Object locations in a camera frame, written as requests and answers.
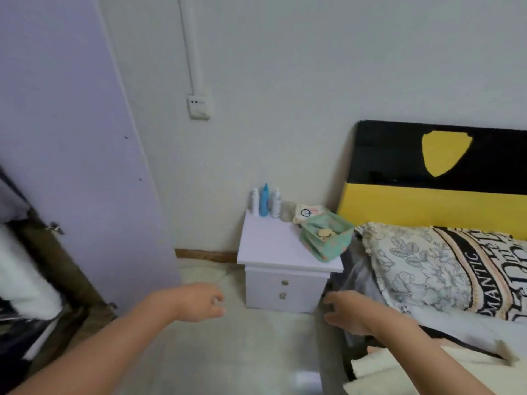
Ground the black white printed pillow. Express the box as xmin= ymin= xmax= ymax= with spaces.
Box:
xmin=355 ymin=222 xmax=527 ymax=324

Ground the pale green plastic bag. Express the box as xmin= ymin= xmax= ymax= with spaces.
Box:
xmin=298 ymin=211 xmax=356 ymax=263

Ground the pale yellow polo shirt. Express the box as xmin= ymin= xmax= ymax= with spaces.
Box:
xmin=344 ymin=341 xmax=519 ymax=395

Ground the white cable conduit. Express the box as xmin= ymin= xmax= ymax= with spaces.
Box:
xmin=177 ymin=0 xmax=205 ymax=97

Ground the lilac wardrobe door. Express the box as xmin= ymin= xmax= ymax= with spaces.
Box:
xmin=0 ymin=0 xmax=182 ymax=395

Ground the blue plastic bottle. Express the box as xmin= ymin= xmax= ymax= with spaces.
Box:
xmin=259 ymin=183 xmax=271 ymax=218

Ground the white wall socket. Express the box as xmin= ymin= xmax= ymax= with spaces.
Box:
xmin=187 ymin=94 xmax=213 ymax=121

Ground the person's left forearm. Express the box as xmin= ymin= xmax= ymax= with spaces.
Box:
xmin=8 ymin=290 xmax=186 ymax=395

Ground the person's right hand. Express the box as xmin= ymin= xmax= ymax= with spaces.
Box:
xmin=323 ymin=290 xmax=387 ymax=337

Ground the row of clothes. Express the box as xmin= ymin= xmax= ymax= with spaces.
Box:
xmin=0 ymin=168 xmax=65 ymax=321

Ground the white printed pouch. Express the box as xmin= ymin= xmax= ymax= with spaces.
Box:
xmin=292 ymin=204 xmax=330 ymax=225

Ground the person's left hand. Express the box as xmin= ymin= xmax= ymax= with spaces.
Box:
xmin=175 ymin=282 xmax=226 ymax=324

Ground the yellow black bed headboard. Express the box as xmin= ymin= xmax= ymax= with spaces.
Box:
xmin=337 ymin=120 xmax=527 ymax=241

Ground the white nightstand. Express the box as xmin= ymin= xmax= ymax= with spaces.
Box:
xmin=237 ymin=209 xmax=345 ymax=314

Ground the grey bed sheet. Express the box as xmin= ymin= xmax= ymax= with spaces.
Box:
xmin=325 ymin=238 xmax=388 ymax=350

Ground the person's right forearm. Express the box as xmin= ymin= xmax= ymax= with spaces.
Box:
xmin=372 ymin=310 xmax=495 ymax=395

